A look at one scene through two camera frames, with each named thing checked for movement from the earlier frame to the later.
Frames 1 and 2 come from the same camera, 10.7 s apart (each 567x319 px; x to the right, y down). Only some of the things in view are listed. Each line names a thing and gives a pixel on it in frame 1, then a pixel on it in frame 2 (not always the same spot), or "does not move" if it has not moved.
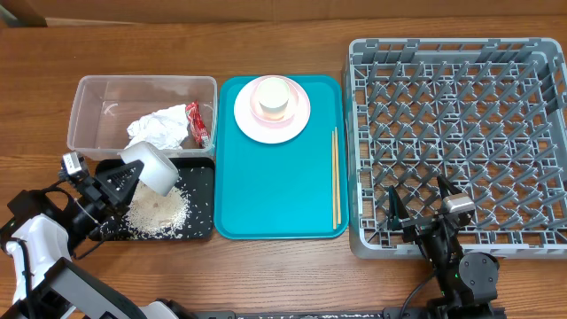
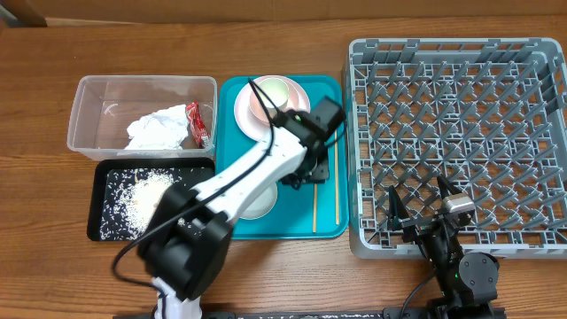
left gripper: [91, 190] → [319, 176]
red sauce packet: [198, 130] does not move
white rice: [151, 214] does not move
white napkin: [166, 128] does not move
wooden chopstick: [334, 183] → [315, 193]
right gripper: [399, 220] does not move
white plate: [261, 133] does not move
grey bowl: [158, 173] → [263, 206]
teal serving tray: [282, 190] does not move
